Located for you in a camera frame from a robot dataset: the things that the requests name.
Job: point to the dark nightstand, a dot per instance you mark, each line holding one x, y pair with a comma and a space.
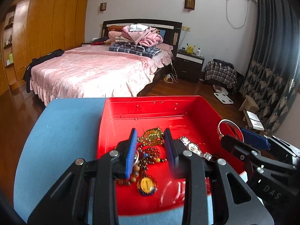
188, 68

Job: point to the small wooden stool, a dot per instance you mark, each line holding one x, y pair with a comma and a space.
249, 103

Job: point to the red cloth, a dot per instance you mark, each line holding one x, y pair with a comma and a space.
97, 43

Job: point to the red tin box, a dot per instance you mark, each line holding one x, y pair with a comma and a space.
131, 117

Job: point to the black garment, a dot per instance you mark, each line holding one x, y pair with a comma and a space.
39, 62

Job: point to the white bottle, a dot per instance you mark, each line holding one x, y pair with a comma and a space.
198, 52

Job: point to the power strip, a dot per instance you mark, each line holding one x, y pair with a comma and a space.
168, 77

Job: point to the bed with pink cover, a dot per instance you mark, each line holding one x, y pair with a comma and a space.
93, 70

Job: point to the dark patterned curtain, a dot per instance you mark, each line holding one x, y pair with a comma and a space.
269, 51

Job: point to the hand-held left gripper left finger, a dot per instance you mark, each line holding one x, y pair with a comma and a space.
130, 155

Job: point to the blue plaid blanket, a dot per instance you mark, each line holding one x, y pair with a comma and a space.
133, 48

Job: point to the plaid cloth on bag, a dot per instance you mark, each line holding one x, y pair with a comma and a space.
220, 73

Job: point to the pink folded clothes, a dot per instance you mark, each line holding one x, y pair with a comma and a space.
150, 37

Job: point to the red-brown bangle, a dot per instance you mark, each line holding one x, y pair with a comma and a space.
163, 192

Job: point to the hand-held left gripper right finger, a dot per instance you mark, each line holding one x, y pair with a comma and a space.
170, 148

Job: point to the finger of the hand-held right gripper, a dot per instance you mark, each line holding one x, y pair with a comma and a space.
234, 145
254, 138

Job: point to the silver wristwatch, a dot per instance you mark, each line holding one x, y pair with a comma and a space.
194, 148

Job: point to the yellow plush toy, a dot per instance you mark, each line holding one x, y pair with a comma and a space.
190, 48

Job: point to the patterned silver bangle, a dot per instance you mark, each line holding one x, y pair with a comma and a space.
220, 126

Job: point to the white book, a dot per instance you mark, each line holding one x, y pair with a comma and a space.
254, 120

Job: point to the white bathroom scale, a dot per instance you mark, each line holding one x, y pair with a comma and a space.
223, 98

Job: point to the wall lamp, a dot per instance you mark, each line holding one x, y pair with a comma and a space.
103, 6
189, 4

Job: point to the wooden wardrobe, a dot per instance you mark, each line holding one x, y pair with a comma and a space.
51, 21

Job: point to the green box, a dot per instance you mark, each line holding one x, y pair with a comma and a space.
9, 58

